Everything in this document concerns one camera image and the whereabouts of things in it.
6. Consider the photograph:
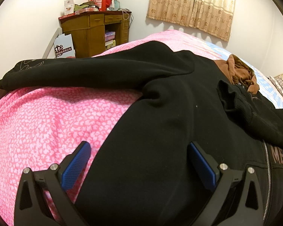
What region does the black hooded zip jacket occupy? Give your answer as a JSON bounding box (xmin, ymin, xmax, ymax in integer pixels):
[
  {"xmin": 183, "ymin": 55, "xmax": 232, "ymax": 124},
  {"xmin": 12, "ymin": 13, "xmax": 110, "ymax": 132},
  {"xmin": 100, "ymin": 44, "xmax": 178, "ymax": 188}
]
[{"xmin": 0, "ymin": 41, "xmax": 283, "ymax": 225}]

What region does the white printed paper bag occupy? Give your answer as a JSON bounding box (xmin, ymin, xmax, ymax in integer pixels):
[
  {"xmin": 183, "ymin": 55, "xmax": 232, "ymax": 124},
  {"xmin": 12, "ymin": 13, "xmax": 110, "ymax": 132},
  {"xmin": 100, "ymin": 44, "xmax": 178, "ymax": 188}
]
[{"xmin": 54, "ymin": 34, "xmax": 75, "ymax": 58}]

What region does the brown wooden desk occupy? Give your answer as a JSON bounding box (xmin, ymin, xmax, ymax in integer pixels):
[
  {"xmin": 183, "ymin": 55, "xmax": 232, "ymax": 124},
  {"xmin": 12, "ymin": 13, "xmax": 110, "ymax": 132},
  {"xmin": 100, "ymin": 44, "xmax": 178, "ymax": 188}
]
[{"xmin": 59, "ymin": 11, "xmax": 131, "ymax": 58}]

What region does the beige patterned curtain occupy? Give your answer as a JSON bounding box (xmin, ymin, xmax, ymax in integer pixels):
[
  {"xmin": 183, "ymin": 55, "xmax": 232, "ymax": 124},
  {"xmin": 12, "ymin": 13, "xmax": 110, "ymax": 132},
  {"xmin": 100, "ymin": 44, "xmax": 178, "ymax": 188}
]
[{"xmin": 147, "ymin": 0, "xmax": 236, "ymax": 42}]

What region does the white card box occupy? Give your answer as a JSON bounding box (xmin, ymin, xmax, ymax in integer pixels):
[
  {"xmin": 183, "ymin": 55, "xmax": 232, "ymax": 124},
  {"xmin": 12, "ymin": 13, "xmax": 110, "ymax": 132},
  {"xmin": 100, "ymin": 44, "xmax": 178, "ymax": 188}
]
[{"xmin": 64, "ymin": 0, "xmax": 75, "ymax": 15}]

